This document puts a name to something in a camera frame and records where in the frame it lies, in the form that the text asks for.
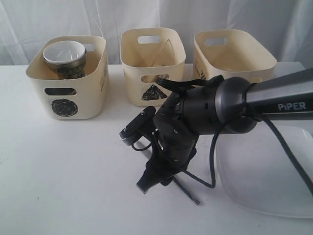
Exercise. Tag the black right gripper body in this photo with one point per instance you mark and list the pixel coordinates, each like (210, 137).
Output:
(179, 123)

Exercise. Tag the white square plate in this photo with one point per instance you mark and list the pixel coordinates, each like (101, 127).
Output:
(256, 173)

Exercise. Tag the wooden chopstick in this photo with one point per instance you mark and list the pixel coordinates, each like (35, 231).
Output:
(150, 78)
(166, 49)

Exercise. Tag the steel bowl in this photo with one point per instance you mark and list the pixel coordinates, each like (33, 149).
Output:
(70, 70)

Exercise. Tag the white round bowl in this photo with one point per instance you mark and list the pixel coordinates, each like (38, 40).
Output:
(63, 52)

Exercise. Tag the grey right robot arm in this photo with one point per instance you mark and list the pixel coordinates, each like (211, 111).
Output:
(222, 106)

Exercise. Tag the cream bin with triangle mark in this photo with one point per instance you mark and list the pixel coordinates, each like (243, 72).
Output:
(138, 49)

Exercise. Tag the cream bin with circle mark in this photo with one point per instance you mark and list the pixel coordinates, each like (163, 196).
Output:
(72, 99)

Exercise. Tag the cream bin with square mark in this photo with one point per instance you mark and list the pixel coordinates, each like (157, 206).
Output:
(231, 53)

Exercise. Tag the white curtain backdrop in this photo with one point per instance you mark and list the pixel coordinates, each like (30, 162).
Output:
(284, 27)

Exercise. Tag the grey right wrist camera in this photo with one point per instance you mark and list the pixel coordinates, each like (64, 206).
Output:
(141, 126)

